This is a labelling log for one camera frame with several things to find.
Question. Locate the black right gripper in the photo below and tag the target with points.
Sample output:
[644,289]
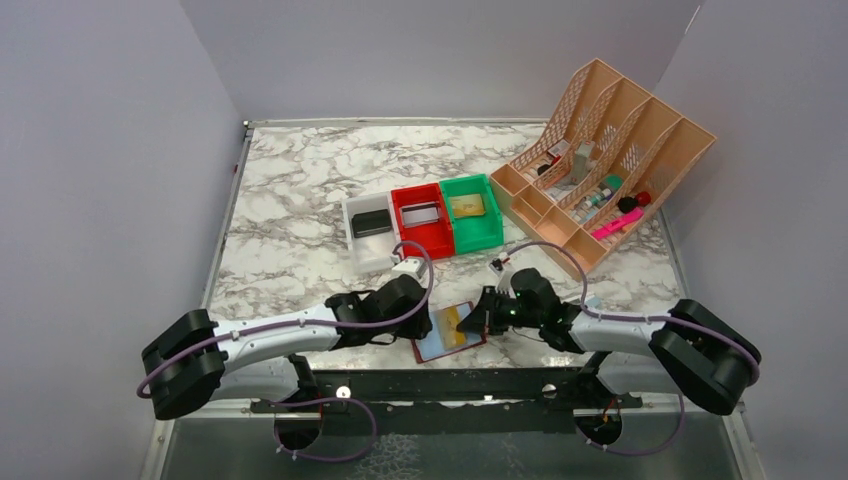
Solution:
[491,312]

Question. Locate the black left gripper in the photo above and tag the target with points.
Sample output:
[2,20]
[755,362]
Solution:
[411,307]

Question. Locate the red leather card holder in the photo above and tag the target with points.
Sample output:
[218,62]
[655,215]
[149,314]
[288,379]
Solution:
[430,347]

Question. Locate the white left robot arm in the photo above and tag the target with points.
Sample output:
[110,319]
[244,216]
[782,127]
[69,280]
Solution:
[191,362]

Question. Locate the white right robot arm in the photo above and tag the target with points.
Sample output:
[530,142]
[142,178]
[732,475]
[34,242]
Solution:
[688,351]

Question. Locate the silver card in red bin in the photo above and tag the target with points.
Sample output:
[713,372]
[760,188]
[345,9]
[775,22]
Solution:
[420,214]

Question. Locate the gold card in green bin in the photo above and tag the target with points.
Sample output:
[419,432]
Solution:
[465,206]

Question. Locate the white plastic bin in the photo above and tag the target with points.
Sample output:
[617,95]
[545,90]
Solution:
[373,253]

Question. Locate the red plastic bin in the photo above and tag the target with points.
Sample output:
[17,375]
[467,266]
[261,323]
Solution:
[436,238]

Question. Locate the green plastic bin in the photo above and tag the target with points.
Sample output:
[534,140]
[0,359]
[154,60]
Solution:
[474,233]

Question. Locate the light blue small object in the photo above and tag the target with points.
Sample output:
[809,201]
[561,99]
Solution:
[591,302]

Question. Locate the red black round item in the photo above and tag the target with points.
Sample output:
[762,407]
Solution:
[627,204]

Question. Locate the pink highlighter marker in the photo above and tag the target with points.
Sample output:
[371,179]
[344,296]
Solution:
[618,224]

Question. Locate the green capped tube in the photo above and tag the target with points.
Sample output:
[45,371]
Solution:
[606,188]

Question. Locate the grey box in organizer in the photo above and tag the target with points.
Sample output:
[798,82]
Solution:
[581,162]

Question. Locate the beige desk organizer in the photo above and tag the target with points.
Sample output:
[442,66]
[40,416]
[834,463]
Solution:
[637,136]

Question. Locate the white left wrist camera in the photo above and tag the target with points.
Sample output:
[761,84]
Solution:
[414,267]

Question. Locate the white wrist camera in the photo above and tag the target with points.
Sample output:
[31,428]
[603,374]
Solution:
[414,267]
[502,267]

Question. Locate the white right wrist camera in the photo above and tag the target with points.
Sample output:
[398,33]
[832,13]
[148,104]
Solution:
[502,267]

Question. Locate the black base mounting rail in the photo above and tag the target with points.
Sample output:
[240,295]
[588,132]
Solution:
[442,401]

